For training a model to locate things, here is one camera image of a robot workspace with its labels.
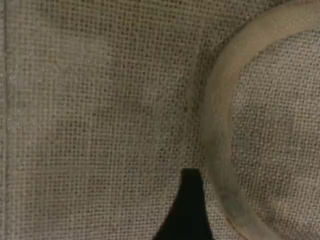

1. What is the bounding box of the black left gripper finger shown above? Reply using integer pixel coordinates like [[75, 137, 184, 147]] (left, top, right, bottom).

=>
[[152, 167, 215, 240]]

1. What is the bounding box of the brown burlap tote bag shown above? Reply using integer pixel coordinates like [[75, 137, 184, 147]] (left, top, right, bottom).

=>
[[0, 0, 320, 240]]

